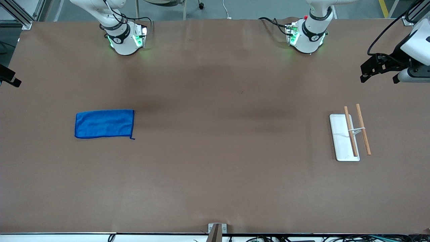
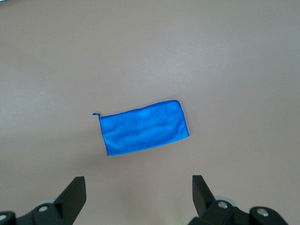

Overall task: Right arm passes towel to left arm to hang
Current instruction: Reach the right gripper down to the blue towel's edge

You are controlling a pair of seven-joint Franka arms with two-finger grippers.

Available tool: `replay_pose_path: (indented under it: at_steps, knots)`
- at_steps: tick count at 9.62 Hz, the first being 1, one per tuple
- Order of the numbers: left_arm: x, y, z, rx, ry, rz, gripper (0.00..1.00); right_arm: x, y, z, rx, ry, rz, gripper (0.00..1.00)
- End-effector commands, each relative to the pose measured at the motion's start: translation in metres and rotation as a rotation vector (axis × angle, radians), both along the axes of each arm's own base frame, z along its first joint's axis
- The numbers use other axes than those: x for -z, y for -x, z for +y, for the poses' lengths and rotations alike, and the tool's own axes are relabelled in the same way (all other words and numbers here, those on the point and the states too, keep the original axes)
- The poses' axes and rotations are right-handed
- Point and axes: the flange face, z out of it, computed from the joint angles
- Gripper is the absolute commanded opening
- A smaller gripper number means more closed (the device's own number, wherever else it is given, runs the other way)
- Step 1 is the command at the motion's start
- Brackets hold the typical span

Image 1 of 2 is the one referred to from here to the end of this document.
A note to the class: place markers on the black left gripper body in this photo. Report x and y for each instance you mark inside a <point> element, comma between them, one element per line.
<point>395,59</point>

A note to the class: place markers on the blue microfibre towel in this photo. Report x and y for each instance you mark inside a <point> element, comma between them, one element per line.
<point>104,124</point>

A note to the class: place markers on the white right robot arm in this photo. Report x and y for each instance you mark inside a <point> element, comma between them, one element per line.
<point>122,43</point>

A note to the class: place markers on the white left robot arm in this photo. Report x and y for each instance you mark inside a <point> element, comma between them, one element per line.
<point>309,37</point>

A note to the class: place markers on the white towel rack base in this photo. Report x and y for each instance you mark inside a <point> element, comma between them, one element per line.
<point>341,141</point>

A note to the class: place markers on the wooden rack rod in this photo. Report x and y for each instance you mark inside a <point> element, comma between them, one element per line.
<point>360,117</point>
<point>350,131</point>

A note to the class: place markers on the office chair base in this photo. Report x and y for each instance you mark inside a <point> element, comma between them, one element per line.
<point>168,2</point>

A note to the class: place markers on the aluminium frame profile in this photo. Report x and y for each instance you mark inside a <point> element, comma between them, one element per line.
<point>20,15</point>
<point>412,15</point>

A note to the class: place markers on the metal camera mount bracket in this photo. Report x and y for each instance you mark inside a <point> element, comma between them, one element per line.
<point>216,230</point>

